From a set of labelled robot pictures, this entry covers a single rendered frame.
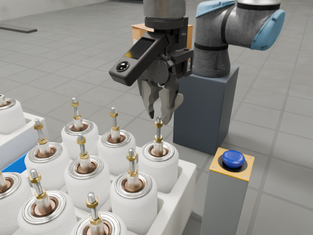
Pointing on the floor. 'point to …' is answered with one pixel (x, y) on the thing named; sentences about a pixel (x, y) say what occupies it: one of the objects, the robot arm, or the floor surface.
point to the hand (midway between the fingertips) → (156, 117)
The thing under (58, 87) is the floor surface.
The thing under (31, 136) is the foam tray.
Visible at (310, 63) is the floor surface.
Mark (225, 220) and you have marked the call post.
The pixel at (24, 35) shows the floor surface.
